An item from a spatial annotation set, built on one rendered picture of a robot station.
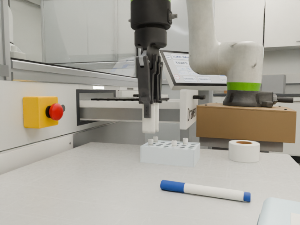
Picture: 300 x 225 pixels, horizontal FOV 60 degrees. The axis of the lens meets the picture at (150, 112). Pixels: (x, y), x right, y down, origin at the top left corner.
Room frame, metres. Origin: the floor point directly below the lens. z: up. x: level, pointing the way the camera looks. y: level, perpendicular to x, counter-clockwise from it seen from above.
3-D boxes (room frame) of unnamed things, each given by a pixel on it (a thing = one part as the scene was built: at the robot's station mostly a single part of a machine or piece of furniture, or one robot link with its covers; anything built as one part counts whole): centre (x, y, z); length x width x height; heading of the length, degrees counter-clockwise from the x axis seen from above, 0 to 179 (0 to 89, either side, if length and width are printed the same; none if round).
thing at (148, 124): (0.60, 0.00, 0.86); 0.03 x 0.01 x 0.07; 71
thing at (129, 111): (0.90, 0.07, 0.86); 0.40 x 0.26 x 0.06; 73
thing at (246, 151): (0.62, -0.23, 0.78); 0.07 x 0.07 x 0.04
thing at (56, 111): (0.60, 0.22, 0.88); 0.04 x 0.03 x 0.04; 163
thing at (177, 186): (0.39, -0.08, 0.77); 0.14 x 0.02 x 0.02; 68
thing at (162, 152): (0.61, -0.05, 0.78); 0.12 x 0.08 x 0.04; 71
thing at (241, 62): (1.04, -0.36, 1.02); 0.16 x 0.13 x 0.19; 61
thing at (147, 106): (0.58, 0.01, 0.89); 0.03 x 0.01 x 0.05; 161
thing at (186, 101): (0.84, -0.13, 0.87); 0.29 x 0.02 x 0.11; 163
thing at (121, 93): (1.23, 0.08, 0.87); 0.29 x 0.02 x 0.11; 163
